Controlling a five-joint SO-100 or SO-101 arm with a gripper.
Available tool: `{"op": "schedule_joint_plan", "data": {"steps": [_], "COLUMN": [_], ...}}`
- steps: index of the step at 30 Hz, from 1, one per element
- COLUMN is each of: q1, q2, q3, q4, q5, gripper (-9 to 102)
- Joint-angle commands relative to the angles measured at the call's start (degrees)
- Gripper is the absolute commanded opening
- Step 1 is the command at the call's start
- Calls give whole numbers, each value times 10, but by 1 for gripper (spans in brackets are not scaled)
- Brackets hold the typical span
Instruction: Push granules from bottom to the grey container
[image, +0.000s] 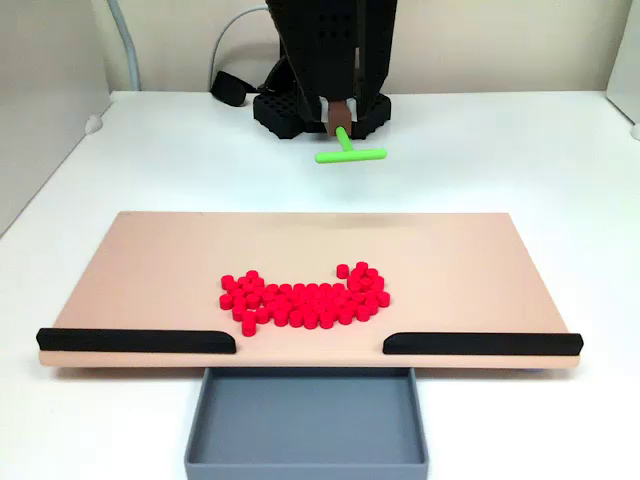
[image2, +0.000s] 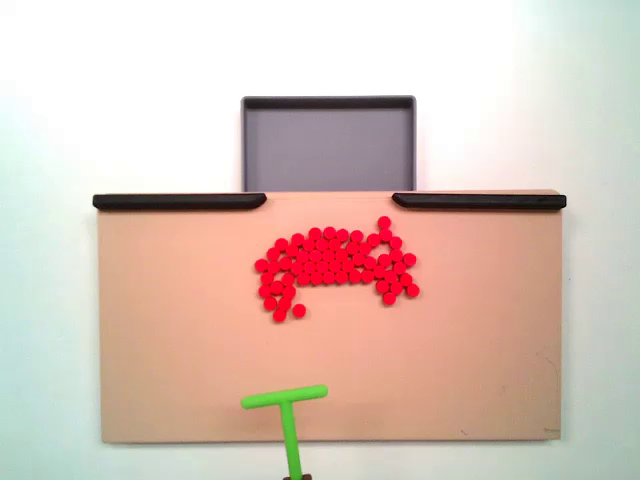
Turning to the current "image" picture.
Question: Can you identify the green T pusher brown handle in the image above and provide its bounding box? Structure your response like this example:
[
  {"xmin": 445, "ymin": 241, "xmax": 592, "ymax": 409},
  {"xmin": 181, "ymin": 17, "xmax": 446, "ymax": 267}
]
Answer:
[{"xmin": 314, "ymin": 99, "xmax": 388, "ymax": 165}]

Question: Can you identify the grey tube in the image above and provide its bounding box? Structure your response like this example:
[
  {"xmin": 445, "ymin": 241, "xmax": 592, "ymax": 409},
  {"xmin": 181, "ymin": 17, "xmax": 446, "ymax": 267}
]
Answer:
[{"xmin": 106, "ymin": 0, "xmax": 143, "ymax": 92}]

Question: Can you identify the beige flat board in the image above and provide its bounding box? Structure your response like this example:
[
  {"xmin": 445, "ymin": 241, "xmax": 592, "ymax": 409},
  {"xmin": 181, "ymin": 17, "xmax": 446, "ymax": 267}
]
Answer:
[{"xmin": 37, "ymin": 210, "xmax": 584, "ymax": 374}]

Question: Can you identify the black edge rail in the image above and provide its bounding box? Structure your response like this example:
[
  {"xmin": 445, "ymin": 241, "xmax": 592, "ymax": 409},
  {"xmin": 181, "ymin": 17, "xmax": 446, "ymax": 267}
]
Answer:
[
  {"xmin": 35, "ymin": 327, "xmax": 237, "ymax": 356},
  {"xmin": 382, "ymin": 331, "xmax": 585, "ymax": 357}
]

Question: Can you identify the grey rectangular container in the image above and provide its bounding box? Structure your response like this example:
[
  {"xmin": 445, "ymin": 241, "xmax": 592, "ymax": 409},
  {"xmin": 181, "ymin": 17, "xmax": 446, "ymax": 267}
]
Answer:
[{"xmin": 183, "ymin": 366, "xmax": 430, "ymax": 480}]

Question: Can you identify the thin pale cable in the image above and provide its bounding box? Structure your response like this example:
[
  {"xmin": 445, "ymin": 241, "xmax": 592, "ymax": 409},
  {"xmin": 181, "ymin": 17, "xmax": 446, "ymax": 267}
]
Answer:
[{"xmin": 208, "ymin": 7, "xmax": 264, "ymax": 92}]

